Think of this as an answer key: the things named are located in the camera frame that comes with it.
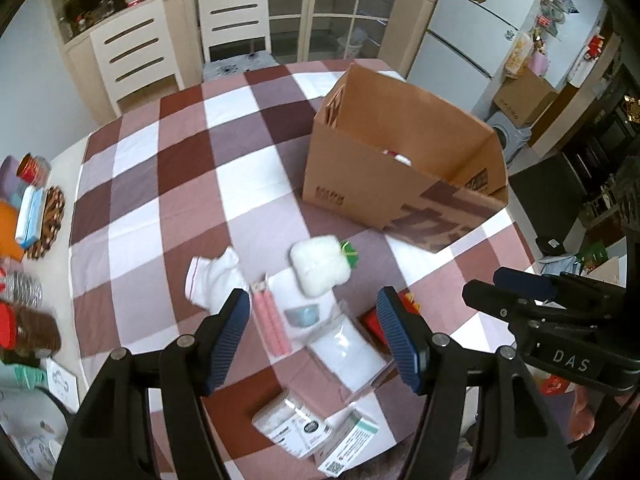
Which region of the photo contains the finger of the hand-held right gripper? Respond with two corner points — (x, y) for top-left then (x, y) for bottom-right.
(492, 266), (560, 304)
(462, 280), (528, 320)

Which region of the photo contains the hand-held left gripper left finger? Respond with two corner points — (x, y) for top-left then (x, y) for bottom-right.
(52, 287), (251, 480)

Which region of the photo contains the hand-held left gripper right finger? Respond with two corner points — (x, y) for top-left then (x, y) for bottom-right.
(376, 286), (581, 480)

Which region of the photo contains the pink hair roller clip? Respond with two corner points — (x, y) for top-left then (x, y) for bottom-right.
(250, 272), (292, 358)

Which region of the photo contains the brown cardboard box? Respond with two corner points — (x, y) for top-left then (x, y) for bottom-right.
(301, 62), (510, 255)

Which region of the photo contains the orange container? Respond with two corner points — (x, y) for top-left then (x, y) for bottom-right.
(0, 200), (26, 261)

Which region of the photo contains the purple container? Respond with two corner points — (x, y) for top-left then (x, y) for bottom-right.
(0, 156), (23, 201)

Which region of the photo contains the person's right hand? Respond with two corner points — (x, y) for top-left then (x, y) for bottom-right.
(571, 386), (631, 442)

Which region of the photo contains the red snack box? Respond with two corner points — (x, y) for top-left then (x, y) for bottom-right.
(359, 290), (423, 356)

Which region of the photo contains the black cap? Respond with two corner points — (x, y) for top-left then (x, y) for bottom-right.
(535, 236), (568, 258)

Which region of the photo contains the clear bag with white cloth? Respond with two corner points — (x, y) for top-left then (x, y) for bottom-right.
(305, 300), (396, 403)

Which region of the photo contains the white sock pair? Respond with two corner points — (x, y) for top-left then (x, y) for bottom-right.
(184, 246), (249, 313)

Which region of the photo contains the blue face mask packet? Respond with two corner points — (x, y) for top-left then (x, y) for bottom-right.
(284, 302), (321, 331)

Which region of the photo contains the white tissue packet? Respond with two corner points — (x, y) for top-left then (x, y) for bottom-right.
(251, 394), (332, 459)

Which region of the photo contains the white fluffy pouch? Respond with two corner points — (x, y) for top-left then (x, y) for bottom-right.
(290, 236), (361, 297)

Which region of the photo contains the white green medicine box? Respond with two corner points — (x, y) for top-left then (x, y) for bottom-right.
(316, 407), (381, 478)

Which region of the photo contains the grey appliance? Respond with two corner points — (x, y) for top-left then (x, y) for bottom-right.
(487, 111), (533, 163)

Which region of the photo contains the white printed card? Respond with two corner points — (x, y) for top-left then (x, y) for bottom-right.
(45, 357), (81, 411)

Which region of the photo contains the small brown carton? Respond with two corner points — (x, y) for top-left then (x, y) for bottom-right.
(492, 67), (558, 128)

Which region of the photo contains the brown checked tablecloth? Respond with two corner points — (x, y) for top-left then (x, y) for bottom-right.
(69, 59), (538, 480)

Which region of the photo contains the red lidded brown jar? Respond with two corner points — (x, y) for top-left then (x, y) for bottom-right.
(0, 302), (61, 353)

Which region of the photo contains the teal cloth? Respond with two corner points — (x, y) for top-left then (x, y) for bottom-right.
(0, 362), (48, 391)

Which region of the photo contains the woven brown trivet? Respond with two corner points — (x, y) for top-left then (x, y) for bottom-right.
(25, 186), (66, 260)

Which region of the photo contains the yellow snack bag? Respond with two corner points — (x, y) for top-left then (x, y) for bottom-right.
(504, 31), (533, 78)

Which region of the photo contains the blue mask box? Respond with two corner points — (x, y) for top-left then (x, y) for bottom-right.
(15, 185), (48, 248)

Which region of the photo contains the red plush toy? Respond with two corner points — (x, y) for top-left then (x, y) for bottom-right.
(582, 34), (606, 61)

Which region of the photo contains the red tin can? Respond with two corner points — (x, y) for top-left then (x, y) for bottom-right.
(17, 154), (51, 183)

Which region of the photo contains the white refrigerator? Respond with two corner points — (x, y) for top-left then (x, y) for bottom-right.
(406, 0), (553, 111)

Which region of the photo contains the white waste bin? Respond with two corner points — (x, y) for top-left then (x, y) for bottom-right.
(337, 27), (368, 58)

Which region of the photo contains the cream slatted dining chair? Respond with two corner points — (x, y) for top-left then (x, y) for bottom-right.
(90, 0), (185, 116)
(196, 0), (281, 81)

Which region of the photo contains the glass sliding door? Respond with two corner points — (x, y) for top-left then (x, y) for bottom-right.
(187, 0), (443, 66)

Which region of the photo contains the cream display cabinet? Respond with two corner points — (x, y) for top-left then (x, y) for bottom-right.
(47, 0), (201, 126)

